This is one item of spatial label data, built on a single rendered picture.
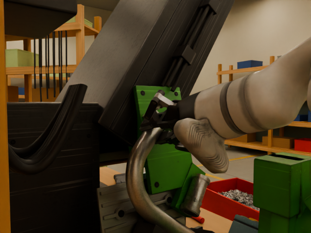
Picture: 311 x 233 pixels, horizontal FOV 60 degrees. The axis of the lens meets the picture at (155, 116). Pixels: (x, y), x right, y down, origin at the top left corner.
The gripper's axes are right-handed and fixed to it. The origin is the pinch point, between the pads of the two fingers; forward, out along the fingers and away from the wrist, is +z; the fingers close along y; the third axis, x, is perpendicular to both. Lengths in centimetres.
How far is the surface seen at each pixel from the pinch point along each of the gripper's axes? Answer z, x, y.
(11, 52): 300, -122, 82
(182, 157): 2.9, -2.0, -9.6
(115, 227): 4.4, 16.3, -5.2
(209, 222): 17.9, -2.2, -37.1
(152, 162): 2.9, 3.4, -4.2
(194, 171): 2.5, -1.3, -13.5
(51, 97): 277, -103, 14
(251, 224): 3.0, -2.3, -35.4
